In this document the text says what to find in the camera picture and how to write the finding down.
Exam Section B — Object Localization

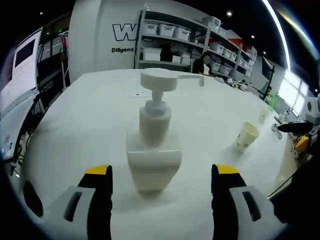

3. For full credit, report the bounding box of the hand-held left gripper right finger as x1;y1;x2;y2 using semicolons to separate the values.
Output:
210;163;289;240

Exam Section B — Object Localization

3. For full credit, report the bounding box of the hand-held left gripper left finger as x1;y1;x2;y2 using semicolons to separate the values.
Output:
44;164;114;240

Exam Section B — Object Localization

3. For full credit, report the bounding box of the white paper cup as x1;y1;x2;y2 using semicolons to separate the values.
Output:
235;121;260;154
258;106;270;124

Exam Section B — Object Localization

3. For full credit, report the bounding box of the white pump bottle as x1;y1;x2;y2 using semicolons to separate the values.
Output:
125;67;206;194

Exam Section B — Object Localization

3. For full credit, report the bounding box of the green plastic object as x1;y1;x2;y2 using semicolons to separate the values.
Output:
267;92;279;111

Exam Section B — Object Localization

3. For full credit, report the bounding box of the ceiling light strip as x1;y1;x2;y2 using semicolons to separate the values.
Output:
261;0;293;71

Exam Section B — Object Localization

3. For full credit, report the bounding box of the grey metal shelf rack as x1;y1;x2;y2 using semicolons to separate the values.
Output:
133;9;259;77

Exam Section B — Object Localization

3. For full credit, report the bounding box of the row of white storage bins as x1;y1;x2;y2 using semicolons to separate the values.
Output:
142;16;256;76

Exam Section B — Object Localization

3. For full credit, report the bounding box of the computer monitor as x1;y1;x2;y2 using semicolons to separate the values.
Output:
0;26;44;115

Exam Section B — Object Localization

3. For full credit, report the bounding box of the thin black cable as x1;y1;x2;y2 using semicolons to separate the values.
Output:
266;172;297;199

